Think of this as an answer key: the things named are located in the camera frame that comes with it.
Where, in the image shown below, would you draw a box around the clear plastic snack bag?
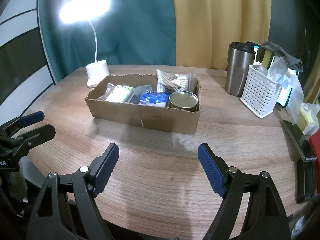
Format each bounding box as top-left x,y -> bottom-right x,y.
97,82 -> 116,101

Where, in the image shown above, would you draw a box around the cartoon tissue pack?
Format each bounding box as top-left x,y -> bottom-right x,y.
105,85 -> 135,103

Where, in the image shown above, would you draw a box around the blue white tissue pack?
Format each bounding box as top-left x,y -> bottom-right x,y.
139,91 -> 169,107

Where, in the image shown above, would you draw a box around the red metal can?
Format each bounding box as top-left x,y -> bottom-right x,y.
169,91 -> 199,112

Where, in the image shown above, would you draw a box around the bag of cotton swabs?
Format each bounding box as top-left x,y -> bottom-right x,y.
157,69 -> 197,94

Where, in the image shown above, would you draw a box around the grey knitted cloth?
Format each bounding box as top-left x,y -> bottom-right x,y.
130,85 -> 152,104

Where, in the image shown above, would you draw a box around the red book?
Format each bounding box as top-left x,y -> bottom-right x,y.
309,131 -> 320,162

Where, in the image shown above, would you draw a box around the crumpled clear plastic bags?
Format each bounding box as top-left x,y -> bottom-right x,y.
267,56 -> 319,138

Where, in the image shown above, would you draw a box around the open cardboard box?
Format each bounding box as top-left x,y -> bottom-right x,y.
85,74 -> 201,134

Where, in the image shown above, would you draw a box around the white perforated plastic basket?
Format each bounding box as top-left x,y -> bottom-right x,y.
240,65 -> 280,118

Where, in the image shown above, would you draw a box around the white desk lamp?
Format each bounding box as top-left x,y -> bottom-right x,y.
59,0 -> 112,88

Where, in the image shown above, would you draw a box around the teal curtain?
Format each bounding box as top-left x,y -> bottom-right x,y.
38,0 -> 176,81

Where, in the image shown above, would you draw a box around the yellow sponge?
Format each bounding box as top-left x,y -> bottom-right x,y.
256,47 -> 274,69

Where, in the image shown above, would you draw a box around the stainless steel travel mug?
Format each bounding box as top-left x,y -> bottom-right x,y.
225,42 -> 255,97

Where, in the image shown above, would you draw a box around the yellow curtain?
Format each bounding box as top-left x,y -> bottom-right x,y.
174,0 -> 272,70

